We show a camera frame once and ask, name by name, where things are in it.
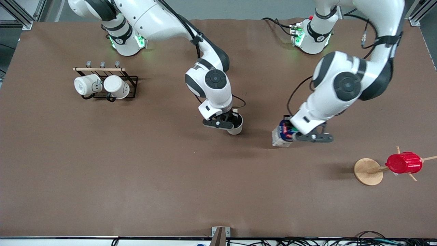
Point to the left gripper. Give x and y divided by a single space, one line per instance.
289 131

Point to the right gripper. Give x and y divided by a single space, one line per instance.
234 118

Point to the grey mug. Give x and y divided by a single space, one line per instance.
236 130

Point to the blue white milk carton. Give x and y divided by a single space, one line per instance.
281 136

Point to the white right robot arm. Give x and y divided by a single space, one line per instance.
153 17

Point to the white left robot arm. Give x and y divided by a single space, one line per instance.
341 85

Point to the red plastic cup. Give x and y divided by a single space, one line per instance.
404 163

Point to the wooden mug tree stand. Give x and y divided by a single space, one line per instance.
368 171

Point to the white mug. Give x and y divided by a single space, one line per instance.
85 84
116 86

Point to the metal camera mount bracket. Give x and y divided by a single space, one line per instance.
220 235

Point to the aluminium frame post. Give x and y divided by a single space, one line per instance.
417 13
17 15

